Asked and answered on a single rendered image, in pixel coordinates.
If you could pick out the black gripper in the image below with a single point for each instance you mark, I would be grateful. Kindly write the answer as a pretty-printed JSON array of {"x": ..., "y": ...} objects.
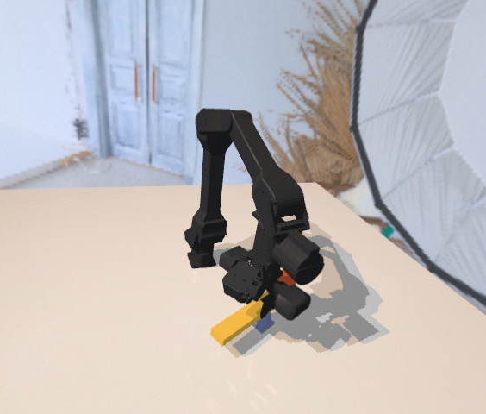
[{"x": 288, "y": 301}]

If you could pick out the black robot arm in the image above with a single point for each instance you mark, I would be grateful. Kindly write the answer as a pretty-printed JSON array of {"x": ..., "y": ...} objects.
[{"x": 275, "y": 194}]

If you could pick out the yellow bar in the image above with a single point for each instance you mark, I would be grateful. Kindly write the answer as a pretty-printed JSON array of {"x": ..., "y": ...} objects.
[{"x": 241, "y": 320}]

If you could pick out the blue wedge block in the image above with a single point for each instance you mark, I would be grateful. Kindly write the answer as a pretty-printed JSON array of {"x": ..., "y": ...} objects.
[{"x": 263, "y": 324}]

